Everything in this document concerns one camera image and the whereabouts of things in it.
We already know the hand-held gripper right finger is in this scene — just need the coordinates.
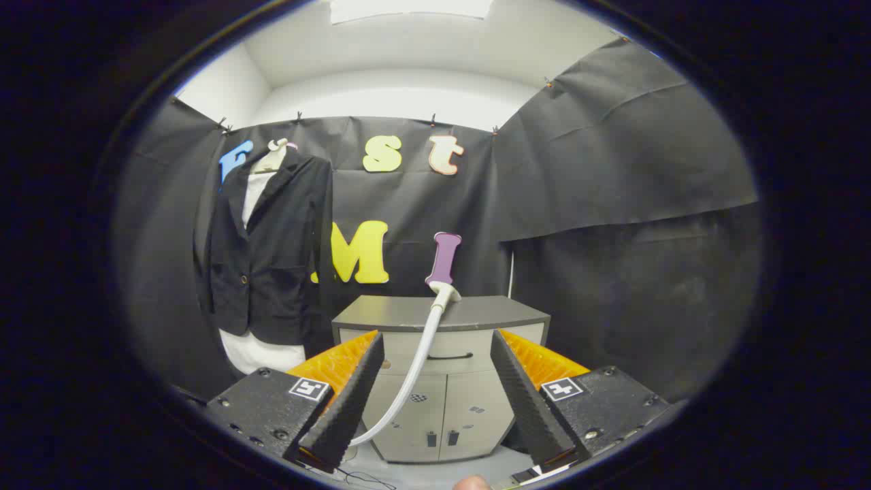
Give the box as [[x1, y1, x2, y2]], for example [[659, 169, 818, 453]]
[[490, 329, 671, 470]]

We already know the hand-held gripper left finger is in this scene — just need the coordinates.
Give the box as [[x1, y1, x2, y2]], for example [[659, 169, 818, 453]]
[[204, 330, 385, 474]]

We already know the white garment steamer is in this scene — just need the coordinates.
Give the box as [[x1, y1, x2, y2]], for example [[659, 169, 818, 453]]
[[347, 281, 462, 448]]

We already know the white shirt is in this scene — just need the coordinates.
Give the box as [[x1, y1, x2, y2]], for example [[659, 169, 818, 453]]
[[219, 153, 307, 376]]

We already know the black jacket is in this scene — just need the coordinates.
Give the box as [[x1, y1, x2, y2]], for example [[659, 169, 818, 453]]
[[194, 146, 334, 346]]

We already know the cream clothes hanger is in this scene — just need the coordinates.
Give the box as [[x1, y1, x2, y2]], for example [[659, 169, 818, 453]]
[[248, 138, 299, 174]]

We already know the grey cabinet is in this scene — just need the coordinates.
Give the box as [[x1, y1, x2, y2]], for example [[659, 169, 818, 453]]
[[331, 295, 550, 463]]

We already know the black backdrop cloth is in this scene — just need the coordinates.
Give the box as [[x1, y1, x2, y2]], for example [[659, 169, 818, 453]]
[[112, 37, 763, 402]]

